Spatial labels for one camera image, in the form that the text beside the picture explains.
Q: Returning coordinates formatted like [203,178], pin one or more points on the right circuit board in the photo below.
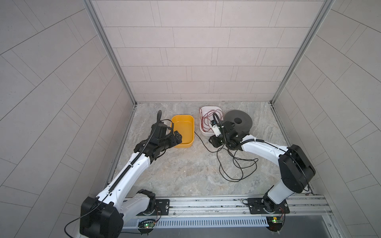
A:
[275,224]

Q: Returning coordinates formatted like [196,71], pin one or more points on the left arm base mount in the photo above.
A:
[161,207]

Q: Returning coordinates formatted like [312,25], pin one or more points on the yellow plastic tray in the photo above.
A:
[184,124]

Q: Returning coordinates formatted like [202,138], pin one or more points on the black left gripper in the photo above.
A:
[172,142]

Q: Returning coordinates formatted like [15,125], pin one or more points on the circuit board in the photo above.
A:
[147,224]
[275,224]

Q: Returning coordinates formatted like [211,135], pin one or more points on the aluminium corner post left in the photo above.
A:
[106,44]

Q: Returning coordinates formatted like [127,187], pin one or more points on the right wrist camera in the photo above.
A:
[216,124]

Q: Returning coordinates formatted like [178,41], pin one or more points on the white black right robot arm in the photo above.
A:
[295,168]

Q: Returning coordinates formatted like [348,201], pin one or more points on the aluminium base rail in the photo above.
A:
[225,206]

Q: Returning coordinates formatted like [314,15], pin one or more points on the left circuit board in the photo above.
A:
[147,224]

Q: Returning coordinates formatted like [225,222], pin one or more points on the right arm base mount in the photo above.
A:
[258,206]

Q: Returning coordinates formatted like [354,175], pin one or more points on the white plastic tray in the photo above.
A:
[205,117]

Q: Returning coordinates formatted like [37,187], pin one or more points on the aluminium corner post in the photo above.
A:
[320,17]
[106,44]

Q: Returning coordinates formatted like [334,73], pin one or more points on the grey perforated cable spool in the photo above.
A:
[241,120]

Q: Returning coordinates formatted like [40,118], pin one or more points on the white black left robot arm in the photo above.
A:
[104,215]

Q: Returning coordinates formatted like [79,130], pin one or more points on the aluminium corner post right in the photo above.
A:
[320,17]

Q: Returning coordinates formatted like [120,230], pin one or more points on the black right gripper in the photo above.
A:
[213,142]

